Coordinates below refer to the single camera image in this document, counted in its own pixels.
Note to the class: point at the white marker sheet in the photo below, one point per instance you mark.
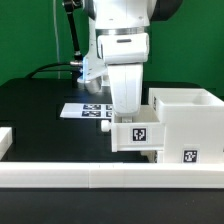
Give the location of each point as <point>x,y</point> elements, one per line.
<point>86,111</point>

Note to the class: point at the white front fence rail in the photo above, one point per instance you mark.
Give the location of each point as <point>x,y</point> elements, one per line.
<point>110,175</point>

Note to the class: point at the white left fence piece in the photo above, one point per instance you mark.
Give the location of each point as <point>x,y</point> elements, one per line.
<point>5,140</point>

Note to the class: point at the white drawer cabinet frame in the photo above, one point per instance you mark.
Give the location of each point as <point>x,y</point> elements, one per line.
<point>194,125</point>

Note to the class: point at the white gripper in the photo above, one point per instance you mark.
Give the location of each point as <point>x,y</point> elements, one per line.
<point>126,88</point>

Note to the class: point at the white drawer box with knob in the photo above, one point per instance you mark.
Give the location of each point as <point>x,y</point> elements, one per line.
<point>153,156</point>

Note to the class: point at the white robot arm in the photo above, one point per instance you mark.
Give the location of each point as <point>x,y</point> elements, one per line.
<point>120,44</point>

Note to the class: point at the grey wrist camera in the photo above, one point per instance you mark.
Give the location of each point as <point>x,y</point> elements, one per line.
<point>96,84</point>

